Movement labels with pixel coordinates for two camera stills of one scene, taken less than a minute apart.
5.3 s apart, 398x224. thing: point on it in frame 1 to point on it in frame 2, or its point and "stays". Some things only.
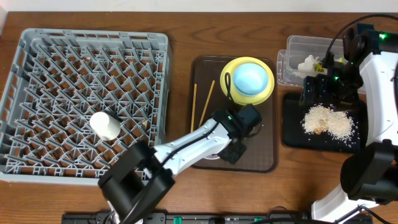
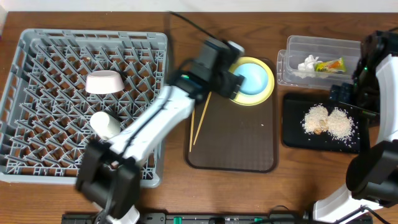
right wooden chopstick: [206, 104] stays
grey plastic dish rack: [59, 78] stays
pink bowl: [212, 157] to [104, 81]
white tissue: [309, 63] stays
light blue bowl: [250, 79] stays
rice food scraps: [323, 118] stays
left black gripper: [233, 149] to [231, 86]
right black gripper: [321, 81] to [342, 94]
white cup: [107, 127] stays
